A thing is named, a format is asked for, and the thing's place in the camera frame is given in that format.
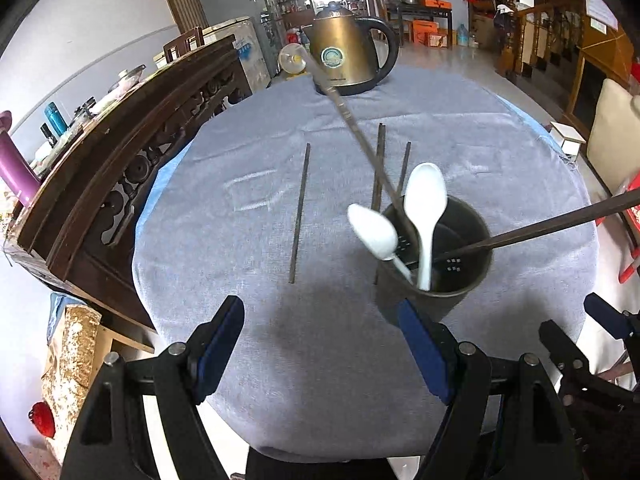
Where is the small white stool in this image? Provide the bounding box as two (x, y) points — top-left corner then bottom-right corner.
(550, 121), (587, 158)

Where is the teal bottle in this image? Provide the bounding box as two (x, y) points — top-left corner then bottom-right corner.
(45, 102), (68, 137)

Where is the small white yellow fan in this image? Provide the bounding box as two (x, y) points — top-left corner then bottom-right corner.
(278, 42), (307, 81)

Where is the dark wooden side table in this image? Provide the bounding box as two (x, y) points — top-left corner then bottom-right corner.
(387, 2), (453, 48)

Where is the white chest freezer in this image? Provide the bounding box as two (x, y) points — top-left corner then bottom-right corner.
(152, 17), (271, 91)

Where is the grey tablecloth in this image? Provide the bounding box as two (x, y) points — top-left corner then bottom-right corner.
(131, 62), (600, 466)

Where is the small red object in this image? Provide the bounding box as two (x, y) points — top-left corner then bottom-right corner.
(30, 402), (55, 438)

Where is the wooden stair railing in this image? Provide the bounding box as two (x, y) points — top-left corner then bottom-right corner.
(497, 0), (586, 81)

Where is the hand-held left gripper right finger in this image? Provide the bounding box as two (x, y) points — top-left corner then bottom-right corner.
(397, 299), (583, 480)

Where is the cream leather armchair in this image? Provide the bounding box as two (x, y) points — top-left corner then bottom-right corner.
(586, 78), (640, 196)

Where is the pink wall calendar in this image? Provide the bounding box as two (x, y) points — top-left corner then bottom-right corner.
(582, 0), (621, 31)

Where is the dark metal chopstick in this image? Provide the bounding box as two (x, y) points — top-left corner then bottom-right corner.
(299, 49), (423, 251)
(395, 141), (412, 201)
(372, 123), (384, 286)
(435, 192), (640, 261)
(289, 142), (312, 285)
(376, 123), (388, 211)

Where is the gold electric kettle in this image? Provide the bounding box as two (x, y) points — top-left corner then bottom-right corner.
(302, 1), (399, 97)

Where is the white plastic spoon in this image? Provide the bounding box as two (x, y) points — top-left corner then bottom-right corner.
(347, 203), (416, 286)
(403, 162), (448, 292)

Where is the purple thermos bottle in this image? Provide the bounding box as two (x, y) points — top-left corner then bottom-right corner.
(0, 110), (41, 206)

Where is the carved dark wooden sideboard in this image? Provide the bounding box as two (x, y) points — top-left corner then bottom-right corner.
(2, 35), (253, 346)

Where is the dark metal utensil holder cup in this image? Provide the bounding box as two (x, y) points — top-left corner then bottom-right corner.
(375, 196), (494, 323)

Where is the wooden chair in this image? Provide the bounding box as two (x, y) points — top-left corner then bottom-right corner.
(375, 0), (401, 33)
(163, 27), (205, 61)

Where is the red plastic child chair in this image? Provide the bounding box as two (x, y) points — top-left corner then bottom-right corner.
(617, 170), (640, 301)

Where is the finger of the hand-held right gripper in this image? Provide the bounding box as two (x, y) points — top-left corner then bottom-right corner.
(539, 320), (596, 386)
(584, 292), (640, 343)

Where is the golden patterned bag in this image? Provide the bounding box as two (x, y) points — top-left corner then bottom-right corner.
(41, 305), (103, 461)

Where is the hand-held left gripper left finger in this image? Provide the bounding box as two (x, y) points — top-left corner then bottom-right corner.
(60, 295), (246, 480)

